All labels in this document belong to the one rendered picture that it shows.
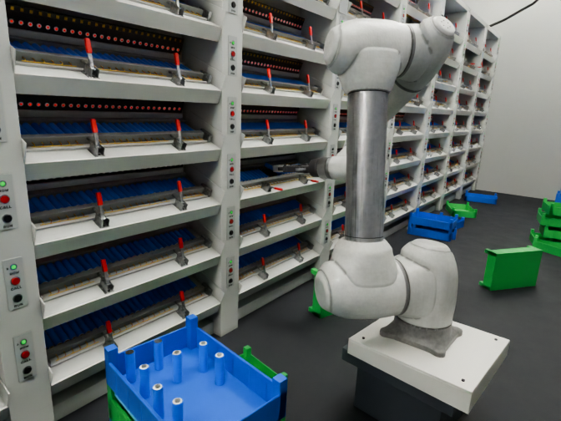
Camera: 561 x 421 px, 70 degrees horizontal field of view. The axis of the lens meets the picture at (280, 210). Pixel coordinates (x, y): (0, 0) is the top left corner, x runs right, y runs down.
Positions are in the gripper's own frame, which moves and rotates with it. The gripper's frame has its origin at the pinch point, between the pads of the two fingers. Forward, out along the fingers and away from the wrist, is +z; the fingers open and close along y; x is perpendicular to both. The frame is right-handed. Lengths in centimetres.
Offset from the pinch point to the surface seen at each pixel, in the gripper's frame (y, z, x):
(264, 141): -15.2, -4.1, 11.8
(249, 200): -25.9, -3.6, -10.1
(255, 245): -21.3, -1.2, -29.0
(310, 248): 27, 5, -43
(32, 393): -106, 0, -46
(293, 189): 2.6, -4.0, -9.3
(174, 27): -59, -10, 45
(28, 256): -103, -4, -11
